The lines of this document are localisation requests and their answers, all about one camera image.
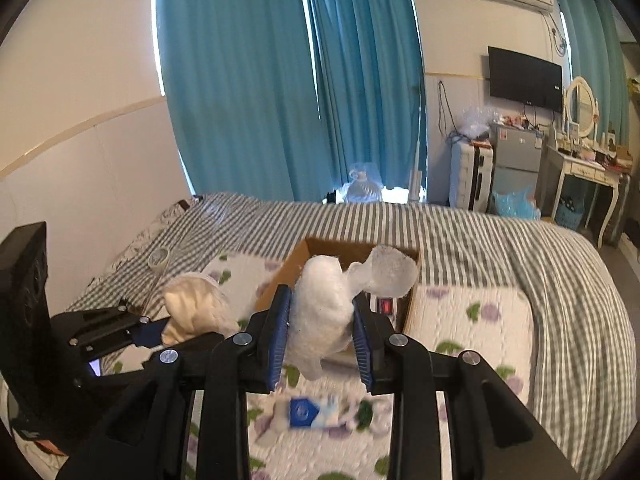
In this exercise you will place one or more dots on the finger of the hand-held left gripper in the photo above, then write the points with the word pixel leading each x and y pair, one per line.
pixel 150 334

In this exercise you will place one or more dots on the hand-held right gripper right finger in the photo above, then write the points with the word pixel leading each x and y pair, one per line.
pixel 361 347

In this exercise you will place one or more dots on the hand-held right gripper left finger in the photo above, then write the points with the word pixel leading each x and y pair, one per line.
pixel 281 342

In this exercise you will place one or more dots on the cream sock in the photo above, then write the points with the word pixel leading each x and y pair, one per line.
pixel 195 305

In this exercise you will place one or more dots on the white sock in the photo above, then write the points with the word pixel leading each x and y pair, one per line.
pixel 320 305

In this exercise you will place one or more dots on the cardboard box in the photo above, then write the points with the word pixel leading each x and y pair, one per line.
pixel 330 249

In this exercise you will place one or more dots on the dark packet with red label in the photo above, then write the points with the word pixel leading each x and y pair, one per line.
pixel 386 306

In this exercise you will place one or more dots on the blue and white packet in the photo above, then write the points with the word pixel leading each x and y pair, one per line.
pixel 305 412

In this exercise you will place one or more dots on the clear tape roll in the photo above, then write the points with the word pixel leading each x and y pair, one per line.
pixel 159 257

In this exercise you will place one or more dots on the patterned grey pillow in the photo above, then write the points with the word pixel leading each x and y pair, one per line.
pixel 150 237

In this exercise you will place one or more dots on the floral quilt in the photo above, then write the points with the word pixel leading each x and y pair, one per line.
pixel 475 310

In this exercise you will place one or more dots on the striped bed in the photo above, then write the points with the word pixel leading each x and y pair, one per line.
pixel 450 235

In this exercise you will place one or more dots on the clear water jug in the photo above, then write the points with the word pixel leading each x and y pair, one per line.
pixel 362 187

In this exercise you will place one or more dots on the white suitcase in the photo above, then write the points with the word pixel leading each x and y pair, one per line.
pixel 470 175

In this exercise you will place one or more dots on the blue plastic bag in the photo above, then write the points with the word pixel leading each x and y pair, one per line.
pixel 515 204

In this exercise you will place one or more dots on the grey mini fridge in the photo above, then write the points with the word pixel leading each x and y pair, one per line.
pixel 515 160

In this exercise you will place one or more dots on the blue basket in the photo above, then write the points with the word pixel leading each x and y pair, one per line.
pixel 570 214

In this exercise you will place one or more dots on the clear plastic bag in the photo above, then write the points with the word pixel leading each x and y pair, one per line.
pixel 475 122

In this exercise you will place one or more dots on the wide teal curtain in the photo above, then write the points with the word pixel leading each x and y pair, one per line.
pixel 235 85

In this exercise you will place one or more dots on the narrow teal curtain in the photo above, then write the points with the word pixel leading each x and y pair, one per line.
pixel 365 85

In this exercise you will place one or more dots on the white dressing table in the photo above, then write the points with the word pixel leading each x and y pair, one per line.
pixel 582 166

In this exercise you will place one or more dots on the white oval mirror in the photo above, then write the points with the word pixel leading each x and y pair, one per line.
pixel 580 105

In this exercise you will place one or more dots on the teal curtain beside mirror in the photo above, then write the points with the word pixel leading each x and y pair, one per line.
pixel 587 35

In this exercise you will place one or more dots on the black wall television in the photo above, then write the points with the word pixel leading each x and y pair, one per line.
pixel 525 79

